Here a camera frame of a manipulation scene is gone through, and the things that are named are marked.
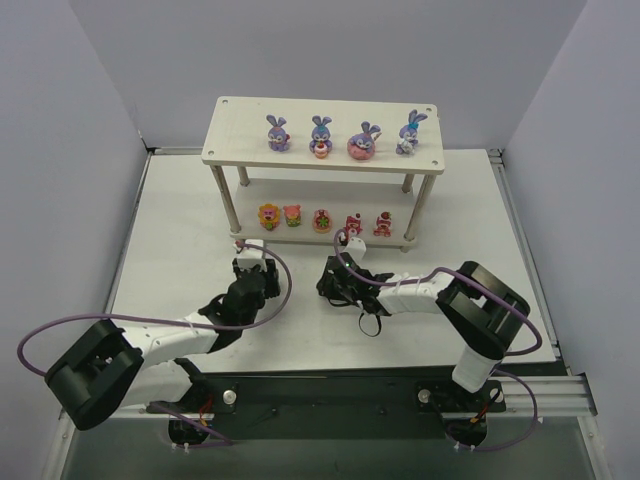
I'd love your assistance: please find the red white bear toy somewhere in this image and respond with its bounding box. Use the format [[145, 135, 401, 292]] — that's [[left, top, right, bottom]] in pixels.
[[345, 212, 362, 237]]

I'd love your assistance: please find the pink bear clover toy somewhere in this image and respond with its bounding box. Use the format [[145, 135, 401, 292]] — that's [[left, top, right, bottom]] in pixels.
[[312, 209, 332, 234]]

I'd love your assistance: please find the orange lion toy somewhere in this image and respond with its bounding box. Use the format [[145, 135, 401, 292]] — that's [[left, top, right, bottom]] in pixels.
[[258, 203, 280, 231]]

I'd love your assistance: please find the red white strawberry toy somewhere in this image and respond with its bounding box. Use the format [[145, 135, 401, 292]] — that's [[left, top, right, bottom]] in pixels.
[[373, 211, 392, 238]]

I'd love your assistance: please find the pink bear burger toy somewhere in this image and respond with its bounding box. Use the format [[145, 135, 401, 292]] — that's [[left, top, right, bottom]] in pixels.
[[282, 204, 302, 228]]

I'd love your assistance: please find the purple bunny with ball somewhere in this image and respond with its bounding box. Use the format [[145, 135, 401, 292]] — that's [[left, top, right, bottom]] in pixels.
[[309, 115, 333, 159]]

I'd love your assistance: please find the purple bunny pink cake toy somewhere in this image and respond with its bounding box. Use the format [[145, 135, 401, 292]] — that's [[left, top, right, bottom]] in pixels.
[[347, 121, 381, 161]]

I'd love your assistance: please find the purple bunny blue ears toy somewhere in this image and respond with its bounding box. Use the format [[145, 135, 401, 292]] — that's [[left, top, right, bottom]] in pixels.
[[396, 109, 428, 155]]

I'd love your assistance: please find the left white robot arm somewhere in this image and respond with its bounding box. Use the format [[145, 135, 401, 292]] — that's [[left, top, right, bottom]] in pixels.
[[45, 259, 281, 430]]

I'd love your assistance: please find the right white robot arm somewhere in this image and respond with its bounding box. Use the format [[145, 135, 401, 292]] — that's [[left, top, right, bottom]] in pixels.
[[316, 253, 531, 393]]

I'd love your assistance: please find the wooden two-tier shelf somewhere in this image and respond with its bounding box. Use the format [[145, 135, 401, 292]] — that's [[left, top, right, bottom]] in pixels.
[[201, 97, 445, 251]]

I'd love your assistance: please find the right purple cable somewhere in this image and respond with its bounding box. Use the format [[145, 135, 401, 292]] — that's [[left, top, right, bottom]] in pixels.
[[332, 230, 544, 454]]

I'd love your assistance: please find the purple cable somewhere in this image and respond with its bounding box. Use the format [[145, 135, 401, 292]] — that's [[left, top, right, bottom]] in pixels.
[[17, 245, 294, 447], [332, 230, 544, 454]]

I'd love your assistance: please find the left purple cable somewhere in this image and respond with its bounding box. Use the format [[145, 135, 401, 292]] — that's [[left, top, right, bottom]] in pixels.
[[17, 245, 294, 447]]

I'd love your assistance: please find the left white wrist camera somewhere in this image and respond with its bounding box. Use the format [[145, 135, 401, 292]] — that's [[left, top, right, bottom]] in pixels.
[[235, 239, 266, 270]]

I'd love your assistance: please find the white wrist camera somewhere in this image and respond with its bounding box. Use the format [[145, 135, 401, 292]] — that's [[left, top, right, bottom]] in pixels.
[[334, 229, 367, 262], [235, 239, 266, 270]]

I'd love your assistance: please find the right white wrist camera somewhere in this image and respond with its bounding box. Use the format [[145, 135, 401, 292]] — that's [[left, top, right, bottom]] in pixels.
[[334, 229, 367, 262]]

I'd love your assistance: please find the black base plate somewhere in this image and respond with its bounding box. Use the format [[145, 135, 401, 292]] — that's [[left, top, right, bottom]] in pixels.
[[145, 367, 506, 441]]

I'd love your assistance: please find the aluminium frame rail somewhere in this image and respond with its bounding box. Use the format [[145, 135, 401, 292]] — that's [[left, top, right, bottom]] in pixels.
[[108, 372, 596, 419]]

